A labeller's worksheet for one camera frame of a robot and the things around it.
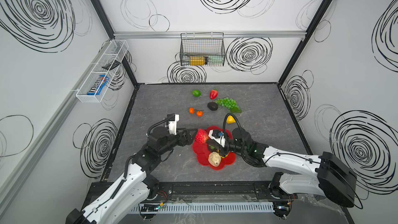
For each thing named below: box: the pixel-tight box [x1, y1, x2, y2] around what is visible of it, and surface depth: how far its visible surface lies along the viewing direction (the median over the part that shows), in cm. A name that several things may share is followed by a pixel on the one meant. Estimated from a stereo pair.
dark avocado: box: [207, 101, 219, 111], surface depth 104 cm
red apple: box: [194, 128, 209, 145], surface depth 74 cm
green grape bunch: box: [215, 96, 243, 114], surface depth 105 cm
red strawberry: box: [209, 89, 219, 100], surface depth 112 cm
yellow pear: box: [225, 115, 236, 124], surface depth 98 cm
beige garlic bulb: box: [207, 151, 222, 167], surface depth 79 cm
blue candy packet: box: [87, 74, 110, 96], surface depth 72 cm
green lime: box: [191, 89, 202, 98], surface depth 114 cm
